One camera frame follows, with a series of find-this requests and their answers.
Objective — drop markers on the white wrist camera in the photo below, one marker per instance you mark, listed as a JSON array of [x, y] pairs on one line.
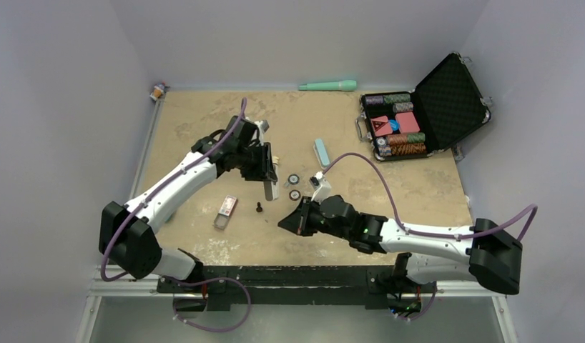
[[321, 187], [262, 127]]

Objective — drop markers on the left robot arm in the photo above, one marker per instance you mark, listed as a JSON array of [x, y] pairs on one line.
[[128, 231]]

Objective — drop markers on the small orange toy figure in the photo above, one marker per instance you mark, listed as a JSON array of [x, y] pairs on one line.
[[159, 90]]

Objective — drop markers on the light blue white stapler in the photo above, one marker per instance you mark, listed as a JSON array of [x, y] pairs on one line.
[[321, 153]]

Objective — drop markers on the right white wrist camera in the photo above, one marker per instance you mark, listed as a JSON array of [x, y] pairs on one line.
[[321, 187]]

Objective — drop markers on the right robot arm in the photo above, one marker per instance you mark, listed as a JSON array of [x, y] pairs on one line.
[[479, 253]]

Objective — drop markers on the black poker chip case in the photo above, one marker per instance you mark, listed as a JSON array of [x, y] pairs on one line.
[[439, 112]]

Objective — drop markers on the grey poker chip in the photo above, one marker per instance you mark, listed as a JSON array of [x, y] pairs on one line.
[[293, 179]]

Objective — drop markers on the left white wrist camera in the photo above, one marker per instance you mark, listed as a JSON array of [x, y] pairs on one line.
[[262, 127]]

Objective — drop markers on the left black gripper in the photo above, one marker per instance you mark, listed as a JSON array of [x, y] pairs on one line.
[[261, 171]]

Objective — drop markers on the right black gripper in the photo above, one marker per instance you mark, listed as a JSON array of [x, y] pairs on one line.
[[298, 221]]

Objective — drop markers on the mint green microphone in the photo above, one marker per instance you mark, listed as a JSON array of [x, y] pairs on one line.
[[344, 85]]

